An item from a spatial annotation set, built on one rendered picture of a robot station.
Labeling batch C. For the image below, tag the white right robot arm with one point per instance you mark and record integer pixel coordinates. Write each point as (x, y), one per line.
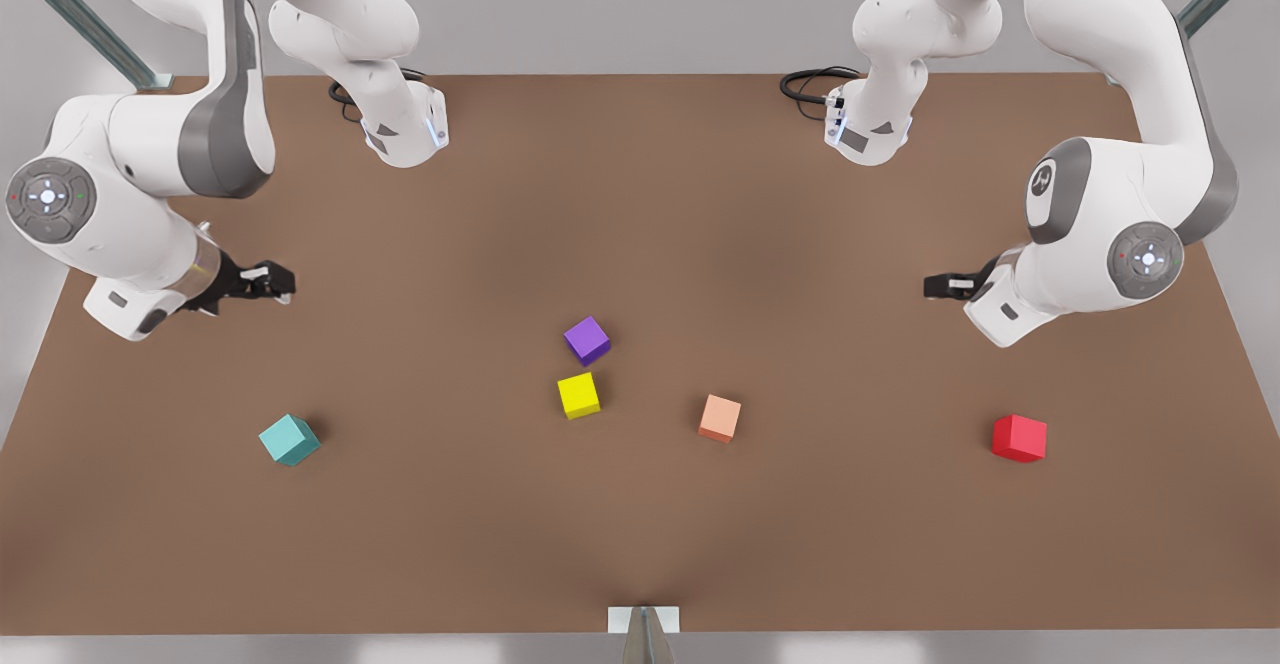
(140, 144)

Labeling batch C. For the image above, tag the red wooden cube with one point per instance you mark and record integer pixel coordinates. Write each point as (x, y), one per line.
(1019, 438)

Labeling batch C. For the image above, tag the purple wooden cube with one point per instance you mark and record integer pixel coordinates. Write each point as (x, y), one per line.
(587, 340)

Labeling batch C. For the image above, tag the yellow wooden cube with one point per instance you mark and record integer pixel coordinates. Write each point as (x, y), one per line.
(579, 395)

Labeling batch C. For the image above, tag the teal wooden cube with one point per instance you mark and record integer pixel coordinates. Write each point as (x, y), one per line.
(290, 440)

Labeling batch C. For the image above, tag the peach wooden cube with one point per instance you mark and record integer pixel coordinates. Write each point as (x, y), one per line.
(720, 418)

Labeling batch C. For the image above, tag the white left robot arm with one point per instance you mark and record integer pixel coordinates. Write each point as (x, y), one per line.
(1120, 184)

